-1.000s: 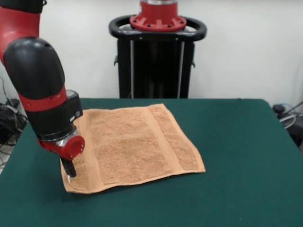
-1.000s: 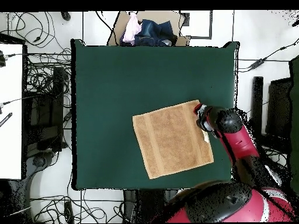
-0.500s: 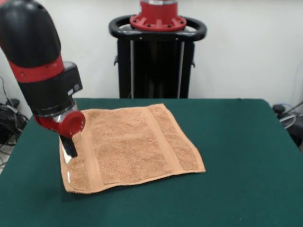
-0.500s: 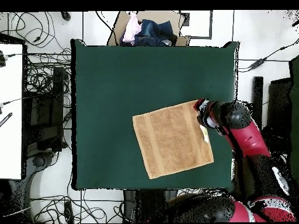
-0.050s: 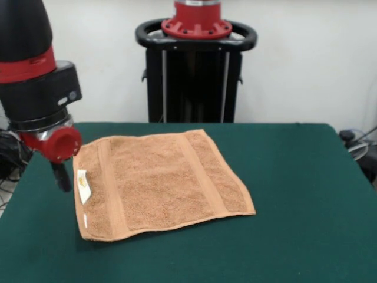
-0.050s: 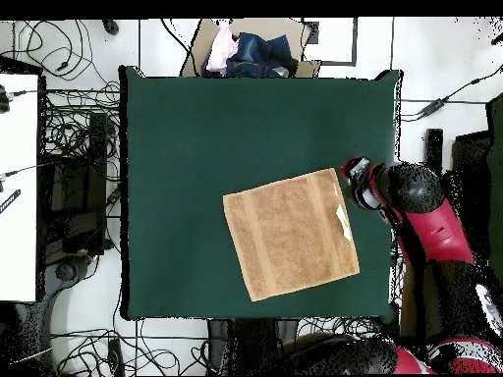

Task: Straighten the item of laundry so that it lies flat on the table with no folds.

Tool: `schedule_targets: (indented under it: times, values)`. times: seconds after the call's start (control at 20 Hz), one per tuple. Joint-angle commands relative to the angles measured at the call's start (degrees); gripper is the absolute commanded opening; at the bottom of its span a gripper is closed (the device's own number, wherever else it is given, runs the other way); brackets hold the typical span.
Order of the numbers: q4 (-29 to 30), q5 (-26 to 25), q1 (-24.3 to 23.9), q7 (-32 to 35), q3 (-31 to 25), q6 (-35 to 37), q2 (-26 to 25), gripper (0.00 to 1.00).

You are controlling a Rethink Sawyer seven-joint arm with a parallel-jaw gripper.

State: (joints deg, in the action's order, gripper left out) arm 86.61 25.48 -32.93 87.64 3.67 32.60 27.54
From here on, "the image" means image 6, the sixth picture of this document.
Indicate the tan terry towel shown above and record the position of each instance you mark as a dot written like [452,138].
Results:
[290,235]

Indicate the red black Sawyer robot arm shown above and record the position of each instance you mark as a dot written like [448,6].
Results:
[432,227]

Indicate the black upright bar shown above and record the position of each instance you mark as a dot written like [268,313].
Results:
[434,145]

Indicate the black panel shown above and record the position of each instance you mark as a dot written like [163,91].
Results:
[471,157]

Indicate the blue denim jeans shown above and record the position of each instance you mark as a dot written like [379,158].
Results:
[259,55]

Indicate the dark green table cloth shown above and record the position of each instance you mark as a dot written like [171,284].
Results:
[188,157]

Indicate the brown cardboard box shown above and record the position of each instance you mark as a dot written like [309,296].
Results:
[267,26]

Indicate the white pink garment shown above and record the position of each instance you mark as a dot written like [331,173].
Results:
[222,47]

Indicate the black equipment stand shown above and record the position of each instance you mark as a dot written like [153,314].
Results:
[74,204]

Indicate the small black oval object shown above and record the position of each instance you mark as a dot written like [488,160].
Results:
[111,26]

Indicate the black power strip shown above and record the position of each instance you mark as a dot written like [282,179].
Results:
[116,355]

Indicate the white side table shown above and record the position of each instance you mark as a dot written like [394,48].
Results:
[17,176]

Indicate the black printed strip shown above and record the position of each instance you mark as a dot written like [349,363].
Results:
[8,201]

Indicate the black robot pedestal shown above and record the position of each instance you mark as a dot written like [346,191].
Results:
[243,345]

